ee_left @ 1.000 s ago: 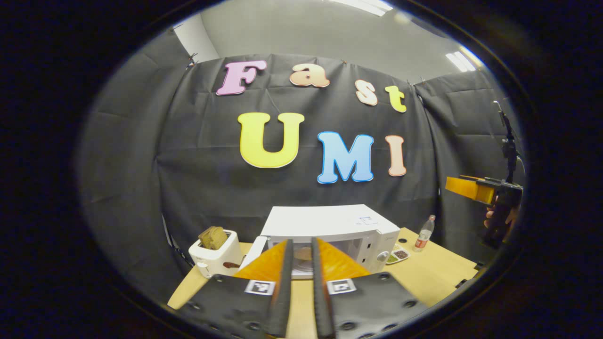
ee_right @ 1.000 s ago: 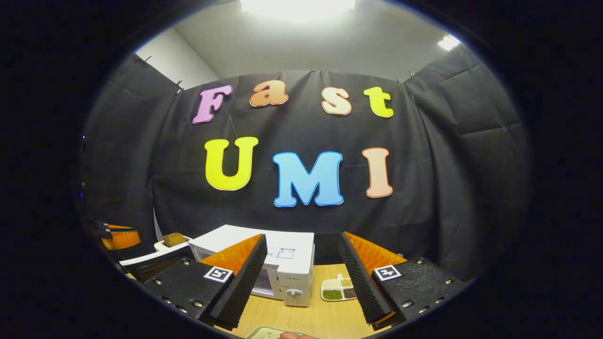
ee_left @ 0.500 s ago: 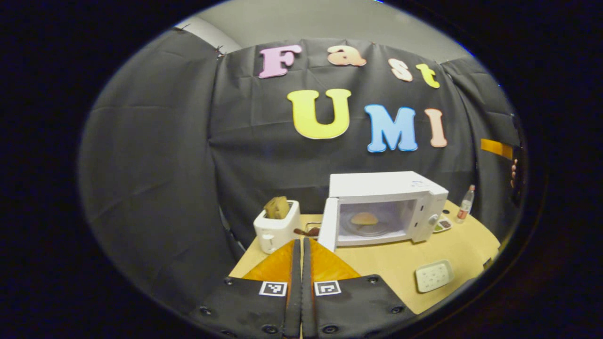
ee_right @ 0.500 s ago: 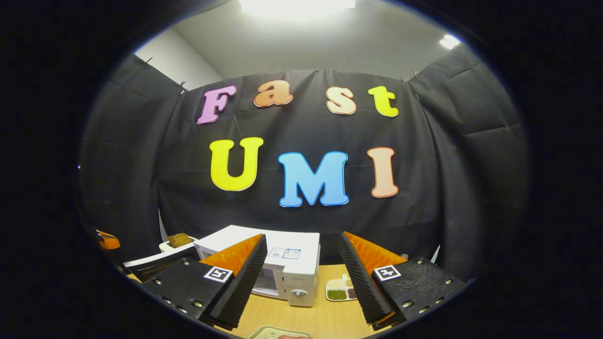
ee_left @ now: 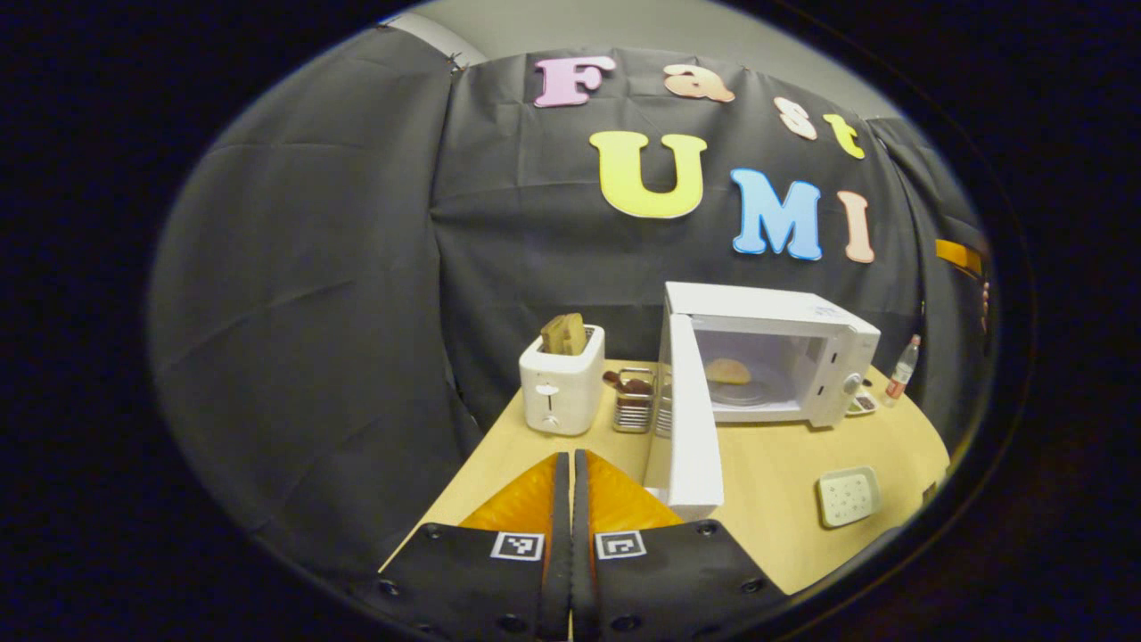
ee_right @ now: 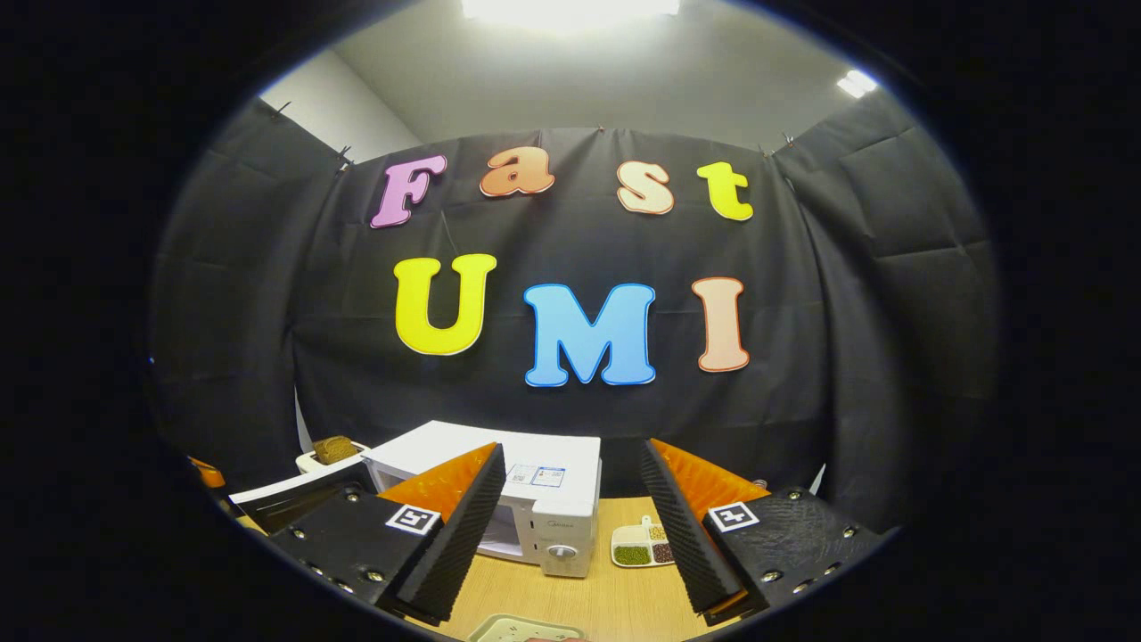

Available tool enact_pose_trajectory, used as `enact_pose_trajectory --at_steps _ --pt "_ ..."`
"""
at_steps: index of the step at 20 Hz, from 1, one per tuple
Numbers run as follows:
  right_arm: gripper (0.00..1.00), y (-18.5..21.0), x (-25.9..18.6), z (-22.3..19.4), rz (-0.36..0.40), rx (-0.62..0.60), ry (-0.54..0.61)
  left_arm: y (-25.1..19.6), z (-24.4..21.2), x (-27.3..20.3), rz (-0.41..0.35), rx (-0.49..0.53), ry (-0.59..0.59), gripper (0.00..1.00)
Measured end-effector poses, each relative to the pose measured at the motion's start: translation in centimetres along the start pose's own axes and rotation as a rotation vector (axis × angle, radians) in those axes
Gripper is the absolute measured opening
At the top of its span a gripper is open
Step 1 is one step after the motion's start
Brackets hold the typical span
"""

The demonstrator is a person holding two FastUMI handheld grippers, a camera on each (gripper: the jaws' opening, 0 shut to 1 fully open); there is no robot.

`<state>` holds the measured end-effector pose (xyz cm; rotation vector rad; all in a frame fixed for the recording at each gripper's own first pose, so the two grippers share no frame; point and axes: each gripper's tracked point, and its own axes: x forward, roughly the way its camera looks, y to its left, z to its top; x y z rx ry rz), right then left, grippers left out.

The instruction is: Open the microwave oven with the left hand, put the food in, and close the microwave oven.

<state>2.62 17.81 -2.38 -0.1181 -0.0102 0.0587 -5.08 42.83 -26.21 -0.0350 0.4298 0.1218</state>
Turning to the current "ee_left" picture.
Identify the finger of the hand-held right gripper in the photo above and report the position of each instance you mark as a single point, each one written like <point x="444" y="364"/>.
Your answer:
<point x="958" y="257"/>

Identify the white toaster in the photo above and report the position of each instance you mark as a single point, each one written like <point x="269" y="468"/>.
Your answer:
<point x="562" y="392"/>

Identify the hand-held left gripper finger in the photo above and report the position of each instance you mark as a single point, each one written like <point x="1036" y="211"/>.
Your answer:
<point x="581" y="535"/>
<point x="560" y="535"/>

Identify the brown bread slice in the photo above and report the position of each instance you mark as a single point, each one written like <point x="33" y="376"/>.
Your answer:
<point x="563" y="334"/>

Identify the pale green square plate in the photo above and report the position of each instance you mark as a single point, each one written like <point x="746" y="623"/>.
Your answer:
<point x="849" y="497"/>

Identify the round brown bread bun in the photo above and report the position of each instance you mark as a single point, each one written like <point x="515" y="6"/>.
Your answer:
<point x="726" y="372"/>

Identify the clear bottle with red label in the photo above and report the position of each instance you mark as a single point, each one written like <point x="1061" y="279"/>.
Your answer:
<point x="902" y="374"/>

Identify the white microwave oven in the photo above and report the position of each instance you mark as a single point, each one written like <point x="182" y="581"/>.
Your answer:
<point x="695" y="446"/>

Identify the white divided dish of grains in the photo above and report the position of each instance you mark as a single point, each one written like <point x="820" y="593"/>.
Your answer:
<point x="862" y="406"/>

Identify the glass microwave turntable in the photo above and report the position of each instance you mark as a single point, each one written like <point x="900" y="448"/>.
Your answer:
<point x="758" y="392"/>

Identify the black backdrop cloth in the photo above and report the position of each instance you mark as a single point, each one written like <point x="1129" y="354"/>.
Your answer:
<point x="312" y="312"/>

